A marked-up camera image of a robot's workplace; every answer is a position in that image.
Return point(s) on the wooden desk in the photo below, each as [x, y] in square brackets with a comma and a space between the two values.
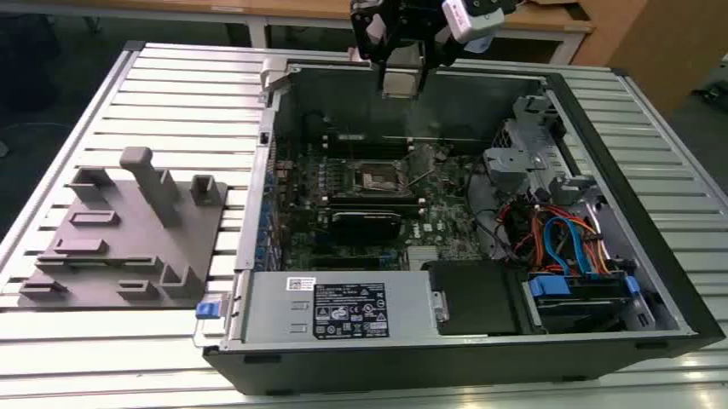
[563, 21]

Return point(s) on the silver power supply unit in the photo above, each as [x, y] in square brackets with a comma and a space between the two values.
[273, 307]

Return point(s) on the silver CPU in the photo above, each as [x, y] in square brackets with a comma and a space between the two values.
[401, 83]

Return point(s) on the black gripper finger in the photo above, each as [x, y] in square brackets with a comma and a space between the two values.
[427, 76]
[385, 76]

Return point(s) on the silver chipset heatsink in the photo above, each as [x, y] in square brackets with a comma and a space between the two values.
[424, 253]

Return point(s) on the hard disk in blue carrier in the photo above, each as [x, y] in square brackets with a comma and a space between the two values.
[550, 285]

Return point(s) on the green motherboard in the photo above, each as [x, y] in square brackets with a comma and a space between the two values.
[449, 213]

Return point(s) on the wooden cabinet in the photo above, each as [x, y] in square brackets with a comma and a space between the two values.
[671, 42]

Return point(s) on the black RAM slot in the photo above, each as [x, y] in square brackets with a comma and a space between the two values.
[371, 208]
[371, 196]
[371, 204]
[371, 199]

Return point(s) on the grey parts rack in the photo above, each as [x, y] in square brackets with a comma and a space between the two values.
[131, 238]

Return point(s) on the blue case latch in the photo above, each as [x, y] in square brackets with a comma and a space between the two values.
[206, 310]

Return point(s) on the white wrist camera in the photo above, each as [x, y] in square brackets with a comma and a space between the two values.
[472, 21]

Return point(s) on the grey metal disk bay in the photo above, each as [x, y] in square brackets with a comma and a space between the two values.
[507, 164]

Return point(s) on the black plastic drive shroud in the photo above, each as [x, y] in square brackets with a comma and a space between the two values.
[477, 298]

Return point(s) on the black graphics card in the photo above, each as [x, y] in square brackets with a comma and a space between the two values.
[364, 226]

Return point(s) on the black PC case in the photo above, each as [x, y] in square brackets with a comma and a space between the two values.
[399, 370]

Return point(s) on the CPU socket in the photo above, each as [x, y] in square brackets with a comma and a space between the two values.
[376, 174]

